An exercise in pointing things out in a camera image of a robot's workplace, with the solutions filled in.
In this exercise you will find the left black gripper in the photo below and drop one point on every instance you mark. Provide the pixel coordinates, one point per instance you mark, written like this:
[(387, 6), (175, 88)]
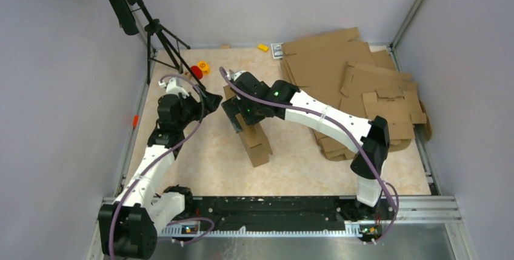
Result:
[(211, 101)]

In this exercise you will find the yellow block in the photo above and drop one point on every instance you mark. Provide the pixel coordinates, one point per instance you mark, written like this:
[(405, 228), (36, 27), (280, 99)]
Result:
[(263, 47)]

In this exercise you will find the black camera tripod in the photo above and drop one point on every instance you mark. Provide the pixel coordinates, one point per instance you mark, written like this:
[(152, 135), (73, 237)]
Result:
[(124, 10)]

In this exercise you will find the cardboard box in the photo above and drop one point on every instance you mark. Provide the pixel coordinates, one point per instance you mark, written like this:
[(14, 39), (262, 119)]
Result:
[(253, 137)]

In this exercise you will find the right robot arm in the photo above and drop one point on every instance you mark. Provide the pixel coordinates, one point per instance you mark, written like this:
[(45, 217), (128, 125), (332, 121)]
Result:
[(368, 139)]

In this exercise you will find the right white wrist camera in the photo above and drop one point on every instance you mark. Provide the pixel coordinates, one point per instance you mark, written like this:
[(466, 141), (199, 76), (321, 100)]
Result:
[(234, 75)]

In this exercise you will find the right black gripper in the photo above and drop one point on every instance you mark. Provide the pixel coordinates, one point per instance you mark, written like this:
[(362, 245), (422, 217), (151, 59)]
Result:
[(234, 106)]

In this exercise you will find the small printed card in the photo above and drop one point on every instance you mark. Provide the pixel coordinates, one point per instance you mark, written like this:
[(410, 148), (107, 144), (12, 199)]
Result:
[(277, 52)]

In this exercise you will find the orange clip on frame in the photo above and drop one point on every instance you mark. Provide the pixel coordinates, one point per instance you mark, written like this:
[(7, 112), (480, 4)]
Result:
[(135, 121)]

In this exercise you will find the yellow round toy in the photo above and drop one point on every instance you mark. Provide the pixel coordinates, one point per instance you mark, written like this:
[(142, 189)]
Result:
[(204, 67)]

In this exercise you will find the stack of cardboard blanks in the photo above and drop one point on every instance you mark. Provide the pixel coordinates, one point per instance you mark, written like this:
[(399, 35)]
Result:
[(340, 70)]

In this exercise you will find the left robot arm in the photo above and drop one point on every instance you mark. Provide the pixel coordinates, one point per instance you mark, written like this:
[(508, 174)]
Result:
[(129, 226)]

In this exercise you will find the red round toy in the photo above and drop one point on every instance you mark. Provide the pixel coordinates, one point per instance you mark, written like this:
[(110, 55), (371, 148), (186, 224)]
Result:
[(197, 72)]

